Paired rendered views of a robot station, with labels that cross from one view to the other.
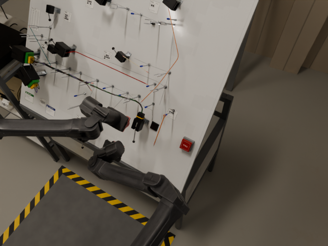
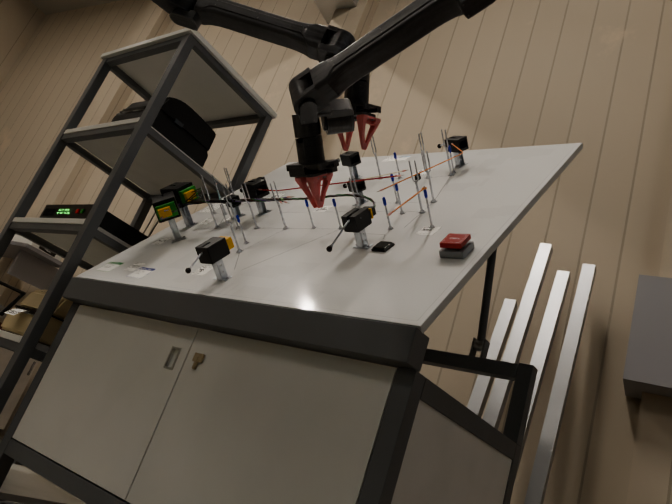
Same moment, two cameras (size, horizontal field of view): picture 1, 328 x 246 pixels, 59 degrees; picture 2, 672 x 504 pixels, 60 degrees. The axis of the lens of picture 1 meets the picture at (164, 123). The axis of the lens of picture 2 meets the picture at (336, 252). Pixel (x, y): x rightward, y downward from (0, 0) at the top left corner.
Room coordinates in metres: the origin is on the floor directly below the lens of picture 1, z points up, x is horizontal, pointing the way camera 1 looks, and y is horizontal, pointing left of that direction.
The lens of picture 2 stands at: (-0.46, -0.04, 0.60)
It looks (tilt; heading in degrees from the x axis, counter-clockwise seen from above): 20 degrees up; 8
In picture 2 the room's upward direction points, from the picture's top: 20 degrees clockwise
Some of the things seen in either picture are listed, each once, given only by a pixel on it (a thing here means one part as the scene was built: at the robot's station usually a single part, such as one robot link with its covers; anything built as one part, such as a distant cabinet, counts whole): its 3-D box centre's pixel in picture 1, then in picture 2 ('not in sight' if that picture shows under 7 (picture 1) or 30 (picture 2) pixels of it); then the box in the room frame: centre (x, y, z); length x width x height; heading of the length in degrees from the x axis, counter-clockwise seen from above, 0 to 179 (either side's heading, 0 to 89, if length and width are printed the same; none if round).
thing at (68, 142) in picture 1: (72, 141); (101, 387); (1.02, 0.63, 0.60); 0.55 x 0.02 x 0.39; 57
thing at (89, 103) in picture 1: (91, 115); not in sight; (0.63, 0.27, 1.44); 0.12 x 0.12 x 0.09; 52
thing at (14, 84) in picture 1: (21, 84); (68, 322); (1.43, 1.02, 0.76); 0.30 x 0.21 x 0.20; 151
